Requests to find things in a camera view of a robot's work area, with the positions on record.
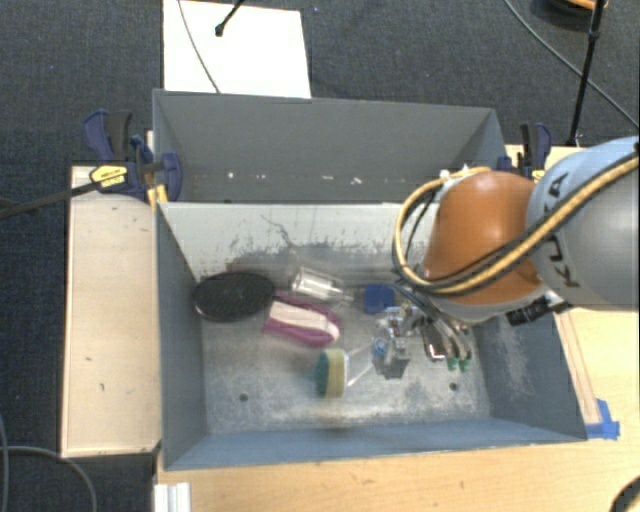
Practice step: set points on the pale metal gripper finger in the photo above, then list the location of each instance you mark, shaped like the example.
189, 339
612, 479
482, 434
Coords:
361, 350
361, 375

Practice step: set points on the black cylinder on white bracket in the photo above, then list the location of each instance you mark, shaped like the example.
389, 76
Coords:
530, 312

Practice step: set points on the blue block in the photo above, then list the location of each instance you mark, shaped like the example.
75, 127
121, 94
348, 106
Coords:
377, 297

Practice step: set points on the black oval case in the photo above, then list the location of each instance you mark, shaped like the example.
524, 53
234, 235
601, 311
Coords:
232, 296

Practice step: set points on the grey metal bin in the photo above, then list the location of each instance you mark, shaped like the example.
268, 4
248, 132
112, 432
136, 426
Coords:
280, 410

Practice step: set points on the pale wood flat board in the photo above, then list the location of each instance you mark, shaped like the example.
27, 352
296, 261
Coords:
110, 325

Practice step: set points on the purple and white cloth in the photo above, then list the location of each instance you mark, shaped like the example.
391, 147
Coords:
300, 320

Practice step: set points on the yellow and green sponge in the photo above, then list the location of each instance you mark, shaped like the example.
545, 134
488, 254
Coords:
334, 372

